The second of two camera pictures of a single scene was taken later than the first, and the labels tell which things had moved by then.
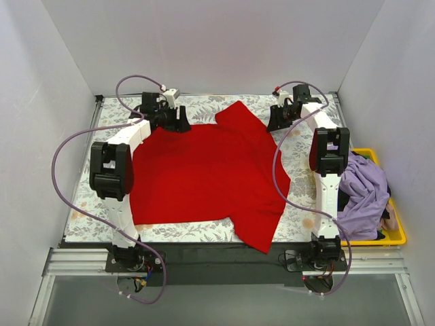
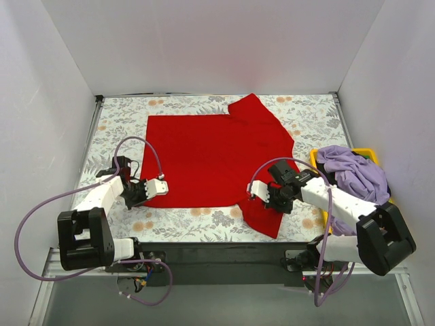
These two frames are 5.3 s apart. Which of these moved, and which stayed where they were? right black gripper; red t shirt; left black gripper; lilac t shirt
Moved: right black gripper; left black gripper
Stayed: lilac t shirt; red t shirt
